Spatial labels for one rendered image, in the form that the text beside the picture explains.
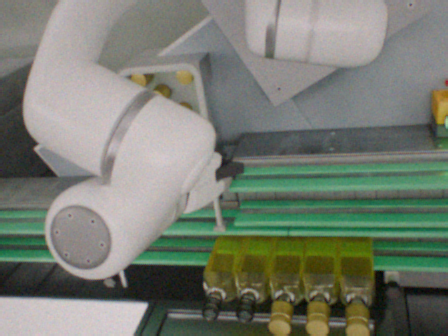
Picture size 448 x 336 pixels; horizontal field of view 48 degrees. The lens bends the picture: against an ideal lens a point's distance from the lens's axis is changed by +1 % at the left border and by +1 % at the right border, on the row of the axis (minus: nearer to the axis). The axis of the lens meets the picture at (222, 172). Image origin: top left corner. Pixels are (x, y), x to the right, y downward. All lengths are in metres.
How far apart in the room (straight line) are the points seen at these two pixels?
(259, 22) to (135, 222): 0.33
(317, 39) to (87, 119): 0.34
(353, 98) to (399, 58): 0.11
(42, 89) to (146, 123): 0.08
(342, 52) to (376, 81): 0.41
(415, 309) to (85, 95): 0.85
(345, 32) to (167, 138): 0.33
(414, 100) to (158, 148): 0.77
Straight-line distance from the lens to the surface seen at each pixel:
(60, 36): 0.37
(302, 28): 0.61
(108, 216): 0.36
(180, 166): 0.34
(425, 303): 1.09
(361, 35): 0.62
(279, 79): 0.96
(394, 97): 1.04
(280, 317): 0.80
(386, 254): 1.00
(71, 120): 0.36
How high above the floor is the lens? 1.72
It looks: 59 degrees down
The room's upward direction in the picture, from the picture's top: 155 degrees counter-clockwise
